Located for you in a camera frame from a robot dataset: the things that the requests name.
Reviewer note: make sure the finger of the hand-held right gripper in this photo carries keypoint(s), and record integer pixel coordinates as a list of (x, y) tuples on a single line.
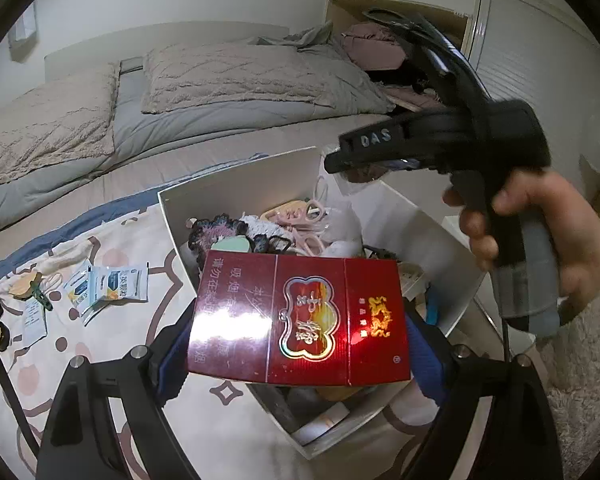
[(455, 57), (390, 19)]

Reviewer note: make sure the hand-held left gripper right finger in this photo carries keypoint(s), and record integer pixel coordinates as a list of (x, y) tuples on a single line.
[(430, 360)]

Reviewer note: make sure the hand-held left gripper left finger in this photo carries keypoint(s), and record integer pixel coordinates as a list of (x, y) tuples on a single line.
[(172, 357)]

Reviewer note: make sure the green round case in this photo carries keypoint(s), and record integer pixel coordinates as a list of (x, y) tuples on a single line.
[(230, 245)]

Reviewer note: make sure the red cigarette box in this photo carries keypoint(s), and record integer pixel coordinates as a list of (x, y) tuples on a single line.
[(300, 320)]

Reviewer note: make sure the white shoe box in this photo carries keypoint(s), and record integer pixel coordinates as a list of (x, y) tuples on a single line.
[(230, 195)]

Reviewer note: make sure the person's right hand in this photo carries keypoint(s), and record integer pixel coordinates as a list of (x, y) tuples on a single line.
[(580, 240)]

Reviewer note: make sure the pile of clothes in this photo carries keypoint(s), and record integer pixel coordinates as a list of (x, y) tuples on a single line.
[(375, 42)]

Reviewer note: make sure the wooden closet niche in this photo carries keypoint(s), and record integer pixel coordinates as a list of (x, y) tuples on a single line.
[(340, 7)]

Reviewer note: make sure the printed blanket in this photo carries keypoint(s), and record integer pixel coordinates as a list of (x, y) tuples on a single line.
[(105, 350)]

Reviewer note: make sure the white shutter door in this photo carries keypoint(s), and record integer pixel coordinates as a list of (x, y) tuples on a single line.
[(545, 60)]

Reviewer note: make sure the white and blue sachet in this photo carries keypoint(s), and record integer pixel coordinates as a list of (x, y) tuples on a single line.
[(122, 282), (80, 295)]

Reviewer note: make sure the white tape roll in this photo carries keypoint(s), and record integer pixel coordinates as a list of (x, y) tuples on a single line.
[(325, 417)]

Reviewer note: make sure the dark crochet coaster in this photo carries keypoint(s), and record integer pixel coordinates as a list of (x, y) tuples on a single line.
[(212, 232)]

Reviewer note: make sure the green clip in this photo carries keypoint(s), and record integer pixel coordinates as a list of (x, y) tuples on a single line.
[(42, 300)]

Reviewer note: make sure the white paper sachet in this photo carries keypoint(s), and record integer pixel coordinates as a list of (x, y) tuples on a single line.
[(34, 322)]

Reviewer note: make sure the beige fuzzy pillow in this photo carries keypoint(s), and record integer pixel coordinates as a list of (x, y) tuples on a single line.
[(40, 120), (255, 75)]

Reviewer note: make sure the white fluffy rug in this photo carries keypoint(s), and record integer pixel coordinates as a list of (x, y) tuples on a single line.
[(585, 395)]

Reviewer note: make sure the black roll with yellow label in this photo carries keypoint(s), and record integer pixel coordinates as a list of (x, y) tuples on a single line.
[(0, 337)]

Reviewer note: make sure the pink scissors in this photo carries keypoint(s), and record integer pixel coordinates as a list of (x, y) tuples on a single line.
[(305, 232)]

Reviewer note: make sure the grey duvet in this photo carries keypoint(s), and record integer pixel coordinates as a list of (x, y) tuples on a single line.
[(155, 125)]

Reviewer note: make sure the white wall hanging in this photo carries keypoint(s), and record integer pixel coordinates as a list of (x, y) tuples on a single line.
[(22, 27)]

